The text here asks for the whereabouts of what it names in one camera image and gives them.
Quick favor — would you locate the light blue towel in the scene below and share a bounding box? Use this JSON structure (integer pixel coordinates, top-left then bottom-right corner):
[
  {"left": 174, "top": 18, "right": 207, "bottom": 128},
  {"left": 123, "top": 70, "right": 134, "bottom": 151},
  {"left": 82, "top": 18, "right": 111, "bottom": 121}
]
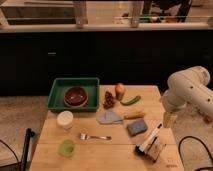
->
[{"left": 97, "top": 110, "right": 123, "bottom": 124}]

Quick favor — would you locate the green plastic cup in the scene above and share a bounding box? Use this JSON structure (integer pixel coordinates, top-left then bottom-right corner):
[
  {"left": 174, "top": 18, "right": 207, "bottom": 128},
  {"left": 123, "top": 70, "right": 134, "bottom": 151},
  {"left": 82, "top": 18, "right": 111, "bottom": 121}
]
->
[{"left": 58, "top": 139, "right": 75, "bottom": 157}]

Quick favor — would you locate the white plastic cup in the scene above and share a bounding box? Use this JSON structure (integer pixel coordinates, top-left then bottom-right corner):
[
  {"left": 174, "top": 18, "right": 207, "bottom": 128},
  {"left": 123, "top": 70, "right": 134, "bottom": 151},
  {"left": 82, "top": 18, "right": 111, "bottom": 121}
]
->
[{"left": 56, "top": 111, "right": 73, "bottom": 129}]

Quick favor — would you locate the black chair frame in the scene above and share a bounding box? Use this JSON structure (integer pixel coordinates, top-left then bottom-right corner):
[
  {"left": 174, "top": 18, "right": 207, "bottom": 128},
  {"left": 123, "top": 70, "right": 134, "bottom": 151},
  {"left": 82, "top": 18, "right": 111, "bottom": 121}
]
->
[{"left": 0, "top": 128, "right": 36, "bottom": 171}]

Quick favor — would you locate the green pepper toy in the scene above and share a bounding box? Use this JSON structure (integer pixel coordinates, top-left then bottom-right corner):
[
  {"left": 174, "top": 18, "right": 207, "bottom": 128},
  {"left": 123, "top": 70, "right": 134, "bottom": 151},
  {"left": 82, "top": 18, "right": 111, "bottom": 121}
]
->
[{"left": 120, "top": 95, "right": 141, "bottom": 106}]

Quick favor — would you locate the dark red grapes toy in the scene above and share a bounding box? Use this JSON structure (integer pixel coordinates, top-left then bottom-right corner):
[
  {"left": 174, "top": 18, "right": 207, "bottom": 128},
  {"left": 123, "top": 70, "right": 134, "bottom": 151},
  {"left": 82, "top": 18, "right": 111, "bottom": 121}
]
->
[{"left": 103, "top": 91, "right": 115, "bottom": 109}]

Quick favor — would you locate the brown wooden bowl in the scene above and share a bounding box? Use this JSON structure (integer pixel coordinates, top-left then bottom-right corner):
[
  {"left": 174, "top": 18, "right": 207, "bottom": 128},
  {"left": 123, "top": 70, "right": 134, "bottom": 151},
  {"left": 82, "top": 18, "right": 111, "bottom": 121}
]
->
[{"left": 64, "top": 86, "right": 88, "bottom": 107}]

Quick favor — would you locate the silver metal fork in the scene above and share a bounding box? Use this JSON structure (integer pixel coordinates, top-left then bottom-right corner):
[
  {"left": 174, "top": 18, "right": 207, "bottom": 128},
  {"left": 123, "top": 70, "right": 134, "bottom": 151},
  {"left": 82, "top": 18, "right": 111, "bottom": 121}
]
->
[{"left": 80, "top": 133, "right": 111, "bottom": 140}]

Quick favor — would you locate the brown wooden holder box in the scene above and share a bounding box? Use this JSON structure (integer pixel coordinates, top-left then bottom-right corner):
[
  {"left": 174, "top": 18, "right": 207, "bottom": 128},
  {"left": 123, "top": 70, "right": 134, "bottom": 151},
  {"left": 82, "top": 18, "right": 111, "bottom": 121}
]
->
[{"left": 146, "top": 137, "right": 166, "bottom": 163}]

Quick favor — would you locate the black white dish brush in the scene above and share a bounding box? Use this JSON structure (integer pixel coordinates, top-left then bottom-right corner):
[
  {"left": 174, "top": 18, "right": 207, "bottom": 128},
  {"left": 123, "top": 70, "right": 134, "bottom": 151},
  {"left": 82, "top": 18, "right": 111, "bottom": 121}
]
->
[{"left": 135, "top": 123, "right": 163, "bottom": 155}]

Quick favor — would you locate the blue sponge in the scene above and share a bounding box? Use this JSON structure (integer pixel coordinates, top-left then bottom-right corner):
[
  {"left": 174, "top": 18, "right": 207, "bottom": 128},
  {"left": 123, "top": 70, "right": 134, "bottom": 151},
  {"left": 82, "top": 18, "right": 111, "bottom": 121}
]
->
[{"left": 127, "top": 119, "right": 148, "bottom": 136}]

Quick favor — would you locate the black cable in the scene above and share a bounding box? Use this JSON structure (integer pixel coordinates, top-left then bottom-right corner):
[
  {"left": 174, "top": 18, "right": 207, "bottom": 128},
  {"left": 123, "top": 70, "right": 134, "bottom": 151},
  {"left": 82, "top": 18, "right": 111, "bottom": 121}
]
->
[{"left": 178, "top": 135, "right": 213, "bottom": 171}]

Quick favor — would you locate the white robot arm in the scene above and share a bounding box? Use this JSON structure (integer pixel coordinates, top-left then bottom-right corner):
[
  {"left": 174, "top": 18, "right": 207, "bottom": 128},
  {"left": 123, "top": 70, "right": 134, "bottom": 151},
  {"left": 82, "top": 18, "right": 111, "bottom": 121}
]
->
[{"left": 161, "top": 66, "right": 213, "bottom": 128}]

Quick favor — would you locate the green plastic tray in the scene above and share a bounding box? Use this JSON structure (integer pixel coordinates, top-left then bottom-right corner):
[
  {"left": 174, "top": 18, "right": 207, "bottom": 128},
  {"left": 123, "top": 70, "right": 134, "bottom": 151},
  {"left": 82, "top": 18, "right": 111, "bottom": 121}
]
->
[{"left": 47, "top": 78, "right": 100, "bottom": 113}]

